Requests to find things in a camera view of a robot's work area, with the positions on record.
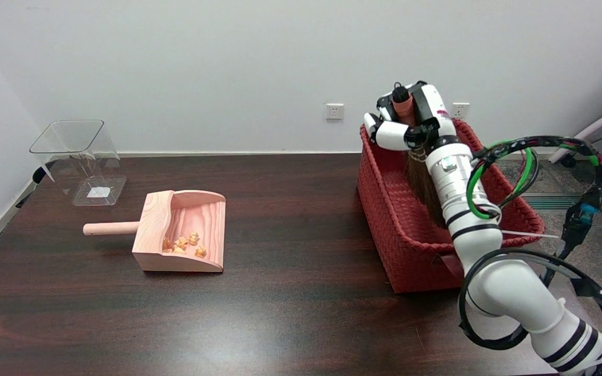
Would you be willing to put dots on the white paper label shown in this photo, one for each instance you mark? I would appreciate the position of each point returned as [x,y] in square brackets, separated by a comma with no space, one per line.
[99,192]

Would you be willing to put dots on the orange popcorn piece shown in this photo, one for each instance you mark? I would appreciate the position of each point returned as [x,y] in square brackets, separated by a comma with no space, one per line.
[178,251]
[167,244]
[200,251]
[181,243]
[193,239]

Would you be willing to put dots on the white wall outlet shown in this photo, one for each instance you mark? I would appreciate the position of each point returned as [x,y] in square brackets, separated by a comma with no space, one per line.
[461,110]
[334,112]

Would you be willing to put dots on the red woven basket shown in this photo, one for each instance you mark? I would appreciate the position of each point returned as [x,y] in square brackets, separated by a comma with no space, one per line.
[395,224]

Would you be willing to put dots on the wooden dustpan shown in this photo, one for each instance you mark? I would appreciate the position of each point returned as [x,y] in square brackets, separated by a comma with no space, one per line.
[175,235]

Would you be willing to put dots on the clear plastic container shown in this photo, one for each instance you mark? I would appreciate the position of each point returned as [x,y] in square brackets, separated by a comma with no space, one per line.
[79,156]

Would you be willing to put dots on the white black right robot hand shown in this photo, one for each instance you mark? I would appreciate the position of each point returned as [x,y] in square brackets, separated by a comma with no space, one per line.
[400,137]

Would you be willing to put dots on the black floor object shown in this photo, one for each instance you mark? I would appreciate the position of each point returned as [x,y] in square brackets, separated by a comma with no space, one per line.
[39,174]

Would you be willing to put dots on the white zip tie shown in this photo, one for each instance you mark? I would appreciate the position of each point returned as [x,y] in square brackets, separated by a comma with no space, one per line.
[531,234]

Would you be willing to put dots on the metal floor vent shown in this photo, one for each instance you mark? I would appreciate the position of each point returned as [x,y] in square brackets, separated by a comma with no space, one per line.
[546,201]

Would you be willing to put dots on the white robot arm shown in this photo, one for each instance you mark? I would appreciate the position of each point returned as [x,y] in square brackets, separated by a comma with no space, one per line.
[494,261]

